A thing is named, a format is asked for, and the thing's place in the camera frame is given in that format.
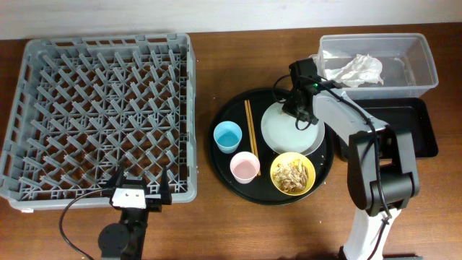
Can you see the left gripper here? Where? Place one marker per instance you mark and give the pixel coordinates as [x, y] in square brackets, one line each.
[155, 204]

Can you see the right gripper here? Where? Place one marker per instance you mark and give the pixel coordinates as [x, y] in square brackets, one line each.
[287, 106]

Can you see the white napkin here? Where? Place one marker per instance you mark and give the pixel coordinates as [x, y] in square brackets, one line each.
[360, 70]

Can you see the yellow bowl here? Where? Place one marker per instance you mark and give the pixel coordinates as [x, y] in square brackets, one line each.
[289, 157]

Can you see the food scraps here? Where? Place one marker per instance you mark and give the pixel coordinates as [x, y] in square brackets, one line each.
[291, 177]

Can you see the blue plastic cup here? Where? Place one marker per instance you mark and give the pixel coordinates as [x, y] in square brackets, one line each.
[227, 136]

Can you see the pink plastic cup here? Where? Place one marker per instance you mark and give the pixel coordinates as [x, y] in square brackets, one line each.
[244, 166]

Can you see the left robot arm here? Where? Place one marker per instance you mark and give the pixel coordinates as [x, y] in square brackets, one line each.
[125, 239]

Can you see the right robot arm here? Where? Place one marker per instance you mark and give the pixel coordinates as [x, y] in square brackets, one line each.
[382, 172]

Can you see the grey dishwasher rack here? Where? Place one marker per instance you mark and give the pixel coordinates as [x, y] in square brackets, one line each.
[83, 106]

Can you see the grey round plate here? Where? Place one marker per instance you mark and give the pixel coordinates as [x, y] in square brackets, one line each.
[280, 134]

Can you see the clear plastic bin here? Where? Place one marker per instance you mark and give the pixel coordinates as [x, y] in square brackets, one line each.
[408, 65]

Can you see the round black tray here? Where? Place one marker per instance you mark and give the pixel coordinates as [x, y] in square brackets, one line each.
[261, 190]

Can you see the black rectangular tray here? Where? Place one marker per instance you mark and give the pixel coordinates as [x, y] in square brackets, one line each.
[406, 113]

